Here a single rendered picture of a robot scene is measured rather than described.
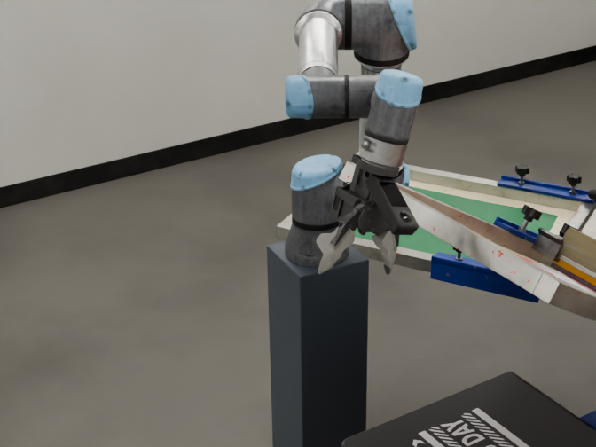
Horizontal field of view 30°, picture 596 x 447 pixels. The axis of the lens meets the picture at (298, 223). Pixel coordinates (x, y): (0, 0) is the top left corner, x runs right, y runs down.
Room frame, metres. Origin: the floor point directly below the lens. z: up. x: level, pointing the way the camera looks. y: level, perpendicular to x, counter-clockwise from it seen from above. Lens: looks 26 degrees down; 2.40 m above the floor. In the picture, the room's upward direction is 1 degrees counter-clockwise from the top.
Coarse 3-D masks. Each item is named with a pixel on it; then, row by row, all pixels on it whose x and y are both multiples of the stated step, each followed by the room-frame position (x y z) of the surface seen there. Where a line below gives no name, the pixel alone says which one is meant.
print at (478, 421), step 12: (480, 408) 2.00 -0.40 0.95; (456, 420) 1.95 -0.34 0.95; (468, 420) 1.95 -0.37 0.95; (480, 420) 1.95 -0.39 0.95; (492, 420) 1.95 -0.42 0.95; (420, 432) 1.91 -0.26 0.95; (432, 432) 1.91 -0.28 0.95; (444, 432) 1.91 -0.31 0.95; (456, 432) 1.91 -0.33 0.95; (468, 432) 1.91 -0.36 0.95; (480, 432) 1.91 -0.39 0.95; (492, 432) 1.91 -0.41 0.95; (504, 432) 1.91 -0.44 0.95; (420, 444) 1.87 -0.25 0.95; (432, 444) 1.87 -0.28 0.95; (444, 444) 1.87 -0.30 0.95; (456, 444) 1.87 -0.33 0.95; (468, 444) 1.87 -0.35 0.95; (480, 444) 1.87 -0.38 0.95; (492, 444) 1.87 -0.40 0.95; (504, 444) 1.87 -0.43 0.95; (516, 444) 1.87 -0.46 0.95; (528, 444) 1.87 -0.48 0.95
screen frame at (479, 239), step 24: (408, 192) 2.02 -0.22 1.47; (432, 216) 1.74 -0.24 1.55; (456, 216) 2.09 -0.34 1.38; (456, 240) 1.68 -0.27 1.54; (480, 240) 1.64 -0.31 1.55; (504, 240) 2.16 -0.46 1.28; (528, 240) 2.20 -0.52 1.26; (504, 264) 1.58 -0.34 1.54; (528, 264) 1.55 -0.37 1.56; (528, 288) 1.52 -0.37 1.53; (552, 288) 1.49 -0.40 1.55; (576, 288) 1.52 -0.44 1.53; (576, 312) 1.51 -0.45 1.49
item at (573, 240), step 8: (568, 232) 2.18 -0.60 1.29; (576, 232) 2.17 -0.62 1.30; (568, 240) 2.17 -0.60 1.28; (576, 240) 2.15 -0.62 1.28; (584, 240) 2.14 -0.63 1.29; (592, 240) 2.13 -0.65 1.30; (568, 248) 2.16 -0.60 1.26; (576, 248) 2.14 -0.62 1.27; (584, 248) 2.13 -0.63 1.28; (592, 248) 2.11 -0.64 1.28; (560, 256) 2.16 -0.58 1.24; (568, 256) 2.14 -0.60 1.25; (576, 256) 2.13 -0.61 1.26; (584, 256) 2.11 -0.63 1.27; (592, 256) 2.10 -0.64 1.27; (584, 264) 2.10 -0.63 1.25; (592, 264) 2.09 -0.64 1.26
